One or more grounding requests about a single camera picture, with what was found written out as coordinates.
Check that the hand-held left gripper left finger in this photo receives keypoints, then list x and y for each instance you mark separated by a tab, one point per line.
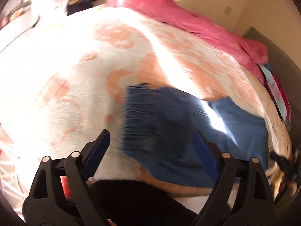
98	153

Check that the beige bed sheet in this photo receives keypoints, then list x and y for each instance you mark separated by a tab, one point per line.
272	103

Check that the grey headboard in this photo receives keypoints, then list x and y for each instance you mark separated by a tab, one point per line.
282	51

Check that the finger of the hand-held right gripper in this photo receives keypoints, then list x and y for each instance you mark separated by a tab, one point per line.
279	161

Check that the pink duvet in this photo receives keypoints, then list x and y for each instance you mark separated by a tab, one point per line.
188	21

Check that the colourful cloth pile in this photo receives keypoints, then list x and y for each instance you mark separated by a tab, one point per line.
277	91

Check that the person's black clothing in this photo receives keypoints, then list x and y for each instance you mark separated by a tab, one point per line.
131	204

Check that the blue denim pants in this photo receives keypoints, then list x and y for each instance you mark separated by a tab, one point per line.
164	122

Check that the white orange patterned blanket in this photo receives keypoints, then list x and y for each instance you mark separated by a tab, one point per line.
70	75

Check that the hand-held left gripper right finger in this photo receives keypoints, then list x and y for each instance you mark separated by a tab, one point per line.
204	155

